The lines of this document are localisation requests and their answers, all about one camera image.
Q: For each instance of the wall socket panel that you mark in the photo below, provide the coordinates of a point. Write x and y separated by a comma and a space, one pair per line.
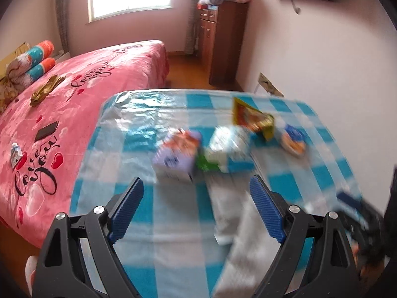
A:
269, 84

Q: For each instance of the wooden cabinet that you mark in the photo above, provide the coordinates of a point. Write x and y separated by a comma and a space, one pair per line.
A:
223, 43

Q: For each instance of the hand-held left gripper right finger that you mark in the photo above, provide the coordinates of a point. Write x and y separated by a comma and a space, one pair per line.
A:
266, 211

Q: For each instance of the yellow headboard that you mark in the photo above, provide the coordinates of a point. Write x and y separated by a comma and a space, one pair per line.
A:
14, 56

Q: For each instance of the blue white checkered tablecloth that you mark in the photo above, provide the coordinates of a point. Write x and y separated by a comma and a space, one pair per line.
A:
133, 205

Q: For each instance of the small white bottle on bed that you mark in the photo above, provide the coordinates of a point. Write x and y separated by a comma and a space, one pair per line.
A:
16, 156

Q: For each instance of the pink printed bed blanket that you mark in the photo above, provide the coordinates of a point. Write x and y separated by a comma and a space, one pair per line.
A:
93, 83

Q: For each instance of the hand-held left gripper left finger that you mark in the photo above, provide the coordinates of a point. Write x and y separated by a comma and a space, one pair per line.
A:
127, 211

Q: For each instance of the blue white milk carton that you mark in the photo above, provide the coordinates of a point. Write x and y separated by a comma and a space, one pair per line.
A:
176, 158

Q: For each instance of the yellow snack packet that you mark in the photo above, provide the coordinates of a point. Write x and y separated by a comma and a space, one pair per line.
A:
248, 116

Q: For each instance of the beige floral pillow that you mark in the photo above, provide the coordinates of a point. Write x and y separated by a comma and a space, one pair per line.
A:
6, 93

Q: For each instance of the blue tissue packet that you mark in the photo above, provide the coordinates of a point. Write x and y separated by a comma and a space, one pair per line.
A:
293, 136

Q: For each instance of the black phone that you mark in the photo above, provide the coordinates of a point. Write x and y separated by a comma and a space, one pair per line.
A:
46, 131

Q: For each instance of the grey checked curtain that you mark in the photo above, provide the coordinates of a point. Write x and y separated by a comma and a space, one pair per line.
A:
191, 34
63, 15

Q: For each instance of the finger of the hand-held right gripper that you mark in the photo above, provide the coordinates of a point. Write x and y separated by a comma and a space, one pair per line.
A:
350, 203

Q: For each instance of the white blue green wrapper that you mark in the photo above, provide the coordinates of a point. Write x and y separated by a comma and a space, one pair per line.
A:
226, 142

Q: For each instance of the white printed paper packet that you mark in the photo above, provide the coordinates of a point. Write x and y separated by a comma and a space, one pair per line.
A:
226, 211

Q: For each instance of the gold cloth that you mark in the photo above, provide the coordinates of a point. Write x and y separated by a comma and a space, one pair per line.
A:
46, 90

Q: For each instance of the folded teal orange quilt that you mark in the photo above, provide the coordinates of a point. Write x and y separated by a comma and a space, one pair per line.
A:
34, 60

